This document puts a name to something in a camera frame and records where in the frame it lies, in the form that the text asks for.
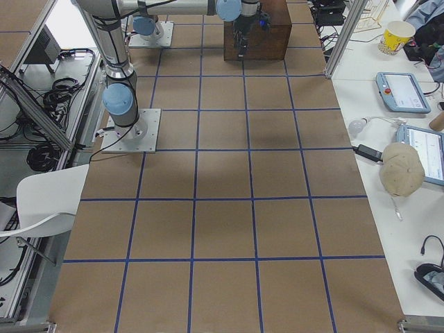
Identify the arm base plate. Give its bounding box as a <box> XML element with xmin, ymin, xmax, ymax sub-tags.
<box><xmin>129</xmin><ymin>21</ymin><xmax>174</xmax><ymax>49</ymax></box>
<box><xmin>101</xmin><ymin>108</ymin><xmax>162</xmax><ymax>153</ymax></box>

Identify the black power adapter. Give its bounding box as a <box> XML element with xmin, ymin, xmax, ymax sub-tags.
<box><xmin>352</xmin><ymin>144</ymin><xmax>383</xmax><ymax>162</ymax></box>

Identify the beige baseball cap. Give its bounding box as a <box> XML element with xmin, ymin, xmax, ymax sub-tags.
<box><xmin>379</xmin><ymin>142</ymin><xmax>425</xmax><ymax>197</ymax></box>

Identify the cardboard tube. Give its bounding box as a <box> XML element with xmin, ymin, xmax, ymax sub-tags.
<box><xmin>429</xmin><ymin>113</ymin><xmax>444</xmax><ymax>132</ymax></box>

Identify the blue teach pendant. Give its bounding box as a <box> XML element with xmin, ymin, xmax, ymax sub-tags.
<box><xmin>375</xmin><ymin>72</ymin><xmax>432</xmax><ymax>114</ymax></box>
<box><xmin>396</xmin><ymin>124</ymin><xmax>443</xmax><ymax>186</ymax></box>

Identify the white light bulb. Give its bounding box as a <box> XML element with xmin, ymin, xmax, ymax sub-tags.
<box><xmin>348</xmin><ymin>118</ymin><xmax>370</xmax><ymax>137</ymax></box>

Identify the dark brown wooden cabinet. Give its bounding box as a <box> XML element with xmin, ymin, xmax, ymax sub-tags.
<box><xmin>220</xmin><ymin>1</ymin><xmax>292</xmax><ymax>61</ymax></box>

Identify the gold wire rack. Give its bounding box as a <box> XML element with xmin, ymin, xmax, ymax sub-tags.
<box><xmin>355</xmin><ymin>0</ymin><xmax>388</xmax><ymax>33</ymax></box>

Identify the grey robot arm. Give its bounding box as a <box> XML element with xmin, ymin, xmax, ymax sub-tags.
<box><xmin>76</xmin><ymin>1</ymin><xmax>271</xmax><ymax>139</ymax></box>
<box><xmin>126</xmin><ymin>15</ymin><xmax>255</xmax><ymax>60</ymax></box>

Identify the grey metal box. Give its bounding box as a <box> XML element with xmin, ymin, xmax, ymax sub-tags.
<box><xmin>24</xmin><ymin>25</ymin><xmax>62</xmax><ymax>74</ymax></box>

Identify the lower blue teach pendant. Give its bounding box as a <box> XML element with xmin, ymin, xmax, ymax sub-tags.
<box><xmin>396</xmin><ymin>124</ymin><xmax>443</xmax><ymax>186</ymax></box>

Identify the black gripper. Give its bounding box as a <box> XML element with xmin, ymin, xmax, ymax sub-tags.
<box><xmin>233</xmin><ymin>12</ymin><xmax>270</xmax><ymax>58</ymax></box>

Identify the yellow popcorn bucket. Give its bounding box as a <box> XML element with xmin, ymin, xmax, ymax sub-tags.
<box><xmin>377</xmin><ymin>21</ymin><xmax>416</xmax><ymax>56</ymax></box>

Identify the upper blue teach pendant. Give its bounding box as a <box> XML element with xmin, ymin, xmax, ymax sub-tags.
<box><xmin>375</xmin><ymin>72</ymin><xmax>432</xmax><ymax>114</ymax></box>

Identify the white plastic chair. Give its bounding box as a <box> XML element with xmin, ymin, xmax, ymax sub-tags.
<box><xmin>1</xmin><ymin>164</ymin><xmax>89</xmax><ymax>238</ymax></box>

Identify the aluminium frame post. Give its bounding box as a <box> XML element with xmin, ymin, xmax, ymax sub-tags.
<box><xmin>324</xmin><ymin>0</ymin><xmax>367</xmax><ymax>78</ymax></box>

